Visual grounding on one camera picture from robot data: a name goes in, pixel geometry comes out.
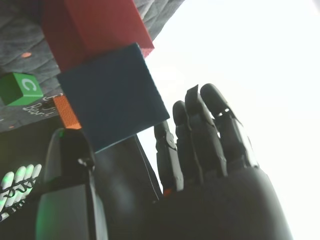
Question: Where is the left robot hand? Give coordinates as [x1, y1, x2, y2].
[34, 83, 294, 240]

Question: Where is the blue block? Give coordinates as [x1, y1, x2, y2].
[56, 42, 171, 154]

